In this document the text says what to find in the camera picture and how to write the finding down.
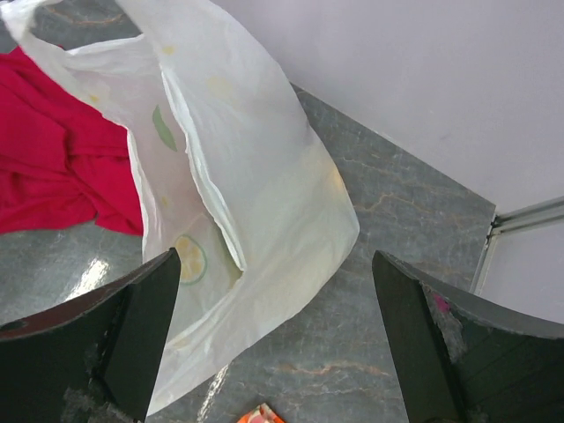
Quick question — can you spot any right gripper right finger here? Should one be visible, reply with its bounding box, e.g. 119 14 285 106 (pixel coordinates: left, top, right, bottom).
372 251 563 422

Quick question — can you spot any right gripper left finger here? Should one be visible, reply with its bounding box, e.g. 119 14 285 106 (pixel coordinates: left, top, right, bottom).
1 249 181 422

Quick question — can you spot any white plastic bag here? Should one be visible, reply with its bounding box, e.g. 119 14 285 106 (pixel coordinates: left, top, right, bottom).
1 1 360 413

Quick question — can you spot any orange floral cloth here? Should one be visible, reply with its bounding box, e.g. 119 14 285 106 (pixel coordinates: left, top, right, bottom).
237 403 285 423

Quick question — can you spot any red cloth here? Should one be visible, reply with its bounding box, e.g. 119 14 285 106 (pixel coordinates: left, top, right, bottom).
1 48 143 235

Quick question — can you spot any right aluminium frame post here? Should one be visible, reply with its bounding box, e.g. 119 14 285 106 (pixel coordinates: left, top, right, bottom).
470 197 563 296

